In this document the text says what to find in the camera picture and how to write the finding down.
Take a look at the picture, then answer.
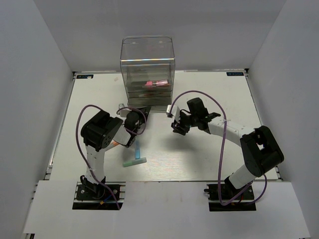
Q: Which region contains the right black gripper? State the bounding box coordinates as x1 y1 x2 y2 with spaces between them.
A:
172 111 198 135

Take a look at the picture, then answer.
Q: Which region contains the red pen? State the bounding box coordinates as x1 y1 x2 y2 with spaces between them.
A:
138 93 162 98

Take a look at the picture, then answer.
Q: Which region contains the pink capped marker tube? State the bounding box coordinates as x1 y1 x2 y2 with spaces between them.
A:
143 79 170 88

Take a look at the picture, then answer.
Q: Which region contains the clear acrylic drawer organizer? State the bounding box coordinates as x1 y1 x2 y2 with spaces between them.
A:
120 35 175 107

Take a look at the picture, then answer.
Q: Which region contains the orange capped highlighter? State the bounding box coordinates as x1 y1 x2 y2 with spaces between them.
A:
106 141 119 151

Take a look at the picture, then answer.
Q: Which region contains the green highlighter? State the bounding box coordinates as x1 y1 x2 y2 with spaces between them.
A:
123 157 147 167

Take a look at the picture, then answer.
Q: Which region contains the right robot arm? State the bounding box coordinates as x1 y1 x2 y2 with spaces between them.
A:
166 98 284 199

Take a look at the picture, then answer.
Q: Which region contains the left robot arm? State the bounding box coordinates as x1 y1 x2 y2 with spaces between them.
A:
76 106 151 199

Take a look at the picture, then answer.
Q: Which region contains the blue highlighter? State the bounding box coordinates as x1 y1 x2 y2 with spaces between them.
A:
135 140 141 160

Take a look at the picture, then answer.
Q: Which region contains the left blue table label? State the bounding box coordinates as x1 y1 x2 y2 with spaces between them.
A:
76 74 94 79

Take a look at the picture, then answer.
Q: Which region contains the blue table label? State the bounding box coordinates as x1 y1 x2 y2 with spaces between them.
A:
226 72 244 76
76 74 94 79

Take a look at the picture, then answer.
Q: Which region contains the right blue table label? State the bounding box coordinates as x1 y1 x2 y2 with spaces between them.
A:
226 72 244 76

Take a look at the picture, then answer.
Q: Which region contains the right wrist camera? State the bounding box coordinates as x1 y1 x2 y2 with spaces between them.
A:
166 105 180 122

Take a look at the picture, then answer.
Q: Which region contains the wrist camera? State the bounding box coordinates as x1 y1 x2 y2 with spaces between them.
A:
166 105 180 122
117 104 130 118

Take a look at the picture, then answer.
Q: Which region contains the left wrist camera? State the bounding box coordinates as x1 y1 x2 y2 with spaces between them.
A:
117 104 130 118

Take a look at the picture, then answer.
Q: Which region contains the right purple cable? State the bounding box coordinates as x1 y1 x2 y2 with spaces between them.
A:
170 90 269 207

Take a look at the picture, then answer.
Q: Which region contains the purple cable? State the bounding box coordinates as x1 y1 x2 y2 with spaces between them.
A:
76 104 148 210
170 90 269 207

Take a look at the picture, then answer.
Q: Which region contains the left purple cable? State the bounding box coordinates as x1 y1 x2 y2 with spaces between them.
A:
76 104 148 210

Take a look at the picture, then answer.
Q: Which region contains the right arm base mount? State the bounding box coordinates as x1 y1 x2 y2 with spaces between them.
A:
204 183 257 212

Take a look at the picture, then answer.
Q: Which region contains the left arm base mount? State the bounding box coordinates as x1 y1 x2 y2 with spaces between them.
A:
72 182 126 211

